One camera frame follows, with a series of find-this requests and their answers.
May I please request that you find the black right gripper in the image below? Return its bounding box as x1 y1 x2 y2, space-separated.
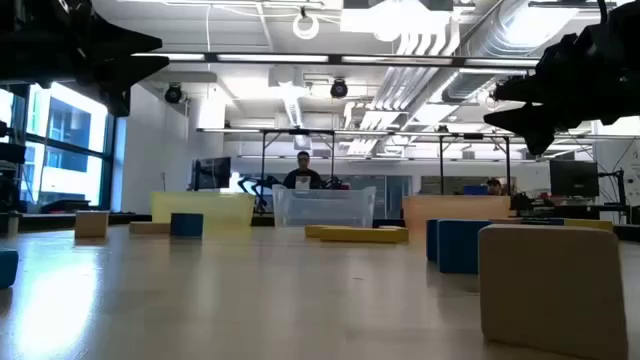
483 22 640 156

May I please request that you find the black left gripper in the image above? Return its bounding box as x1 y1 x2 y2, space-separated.
59 0 171 117

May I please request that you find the yellow cube block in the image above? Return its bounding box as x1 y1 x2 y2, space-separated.
563 218 614 232

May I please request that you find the blue arch block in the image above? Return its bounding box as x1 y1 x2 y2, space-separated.
426 218 495 275

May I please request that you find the wood cube block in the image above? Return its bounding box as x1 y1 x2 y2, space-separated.
74 210 110 239

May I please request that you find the blue cube block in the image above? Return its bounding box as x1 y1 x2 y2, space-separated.
169 212 205 238

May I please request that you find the pale small wood block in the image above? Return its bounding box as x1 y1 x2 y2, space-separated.
478 223 630 360

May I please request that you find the yellow long block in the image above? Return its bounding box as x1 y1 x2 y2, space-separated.
319 227 410 245

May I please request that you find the blue long block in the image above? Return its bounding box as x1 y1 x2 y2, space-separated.
0 248 20 290

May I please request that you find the yellow rectangular block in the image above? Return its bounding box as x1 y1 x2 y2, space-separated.
304 224 351 239

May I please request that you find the large glass window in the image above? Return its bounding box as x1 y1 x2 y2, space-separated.
0 82 115 211

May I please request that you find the orange translucent plastic bin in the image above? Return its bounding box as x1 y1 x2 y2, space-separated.
402 194 512 234

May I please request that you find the overhead LED light bar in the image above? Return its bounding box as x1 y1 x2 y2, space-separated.
130 51 542 68

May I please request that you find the yellow translucent plastic bin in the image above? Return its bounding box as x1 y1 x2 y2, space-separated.
150 191 256 229

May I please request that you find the clear plastic bin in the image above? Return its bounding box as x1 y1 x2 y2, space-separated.
271 184 377 229

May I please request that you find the silver ceiling duct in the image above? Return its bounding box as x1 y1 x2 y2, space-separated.
442 0 601 101

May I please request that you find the black background station frame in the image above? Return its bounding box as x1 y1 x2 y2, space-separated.
259 128 337 214
438 132 512 196

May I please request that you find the white coiled cable ring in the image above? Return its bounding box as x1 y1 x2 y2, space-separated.
292 12 321 41

